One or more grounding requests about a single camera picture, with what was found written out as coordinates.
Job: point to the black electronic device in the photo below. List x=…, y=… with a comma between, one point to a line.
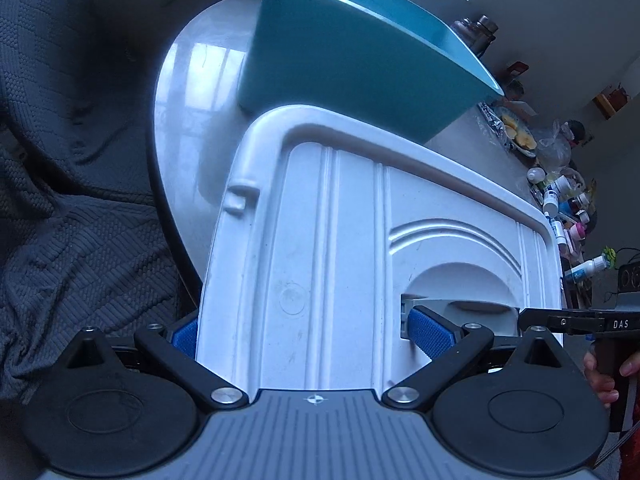
x=629, y=278

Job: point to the steel thermos bottle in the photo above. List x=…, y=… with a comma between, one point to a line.
x=485, y=32

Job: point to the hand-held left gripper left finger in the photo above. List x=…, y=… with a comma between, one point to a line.
x=184, y=336

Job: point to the white round desktop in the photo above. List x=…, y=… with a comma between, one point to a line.
x=200, y=85

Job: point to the plate of fruit slices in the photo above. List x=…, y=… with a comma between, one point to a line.
x=517, y=135

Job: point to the pink small bottle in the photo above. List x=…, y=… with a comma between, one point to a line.
x=577, y=231

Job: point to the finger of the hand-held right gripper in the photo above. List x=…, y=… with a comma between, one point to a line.
x=560, y=321

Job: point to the white tube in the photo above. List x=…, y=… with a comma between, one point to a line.
x=558, y=234

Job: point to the person's right hand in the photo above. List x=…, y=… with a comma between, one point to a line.
x=602, y=385

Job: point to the white round bulb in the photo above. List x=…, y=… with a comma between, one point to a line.
x=536, y=175

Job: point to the small white capped bottle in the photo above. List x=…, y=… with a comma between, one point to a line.
x=560, y=185

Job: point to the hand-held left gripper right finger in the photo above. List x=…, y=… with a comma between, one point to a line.
x=430, y=332

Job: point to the teal plastic storage box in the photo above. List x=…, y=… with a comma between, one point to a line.
x=340, y=45

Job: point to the red box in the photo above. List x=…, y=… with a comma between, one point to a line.
x=517, y=68

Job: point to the grey covered chair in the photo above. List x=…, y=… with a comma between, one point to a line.
x=75, y=270
x=55, y=50

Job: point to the wooden shelf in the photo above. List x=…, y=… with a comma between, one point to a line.
x=612, y=100

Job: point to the white plastic storage box lid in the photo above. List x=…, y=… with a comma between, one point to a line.
x=325, y=260

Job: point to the white blue label bottle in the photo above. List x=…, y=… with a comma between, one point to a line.
x=585, y=270

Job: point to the dark blue small bottle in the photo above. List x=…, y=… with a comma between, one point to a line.
x=567, y=208

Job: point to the clear plastic bag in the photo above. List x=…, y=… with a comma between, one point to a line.
x=552, y=145

